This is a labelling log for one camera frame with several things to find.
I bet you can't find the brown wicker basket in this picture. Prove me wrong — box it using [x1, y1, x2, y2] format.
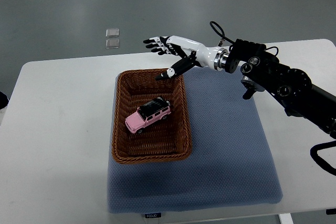
[111, 69, 192, 164]

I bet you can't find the person in grey top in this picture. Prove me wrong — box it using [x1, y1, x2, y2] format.
[0, 92, 9, 110]

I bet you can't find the black cable loop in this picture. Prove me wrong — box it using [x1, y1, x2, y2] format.
[310, 140, 336, 176]

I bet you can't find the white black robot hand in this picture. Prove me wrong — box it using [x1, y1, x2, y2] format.
[143, 36, 228, 80]

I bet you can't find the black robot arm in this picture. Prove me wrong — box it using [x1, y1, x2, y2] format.
[217, 39, 335, 138]

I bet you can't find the pink toy car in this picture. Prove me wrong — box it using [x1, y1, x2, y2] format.
[125, 97, 171, 134]

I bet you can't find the blue grey mat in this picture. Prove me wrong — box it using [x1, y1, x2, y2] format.
[107, 67, 282, 214]

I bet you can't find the upper metal floor plate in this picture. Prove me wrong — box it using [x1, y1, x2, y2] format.
[106, 28, 119, 38]

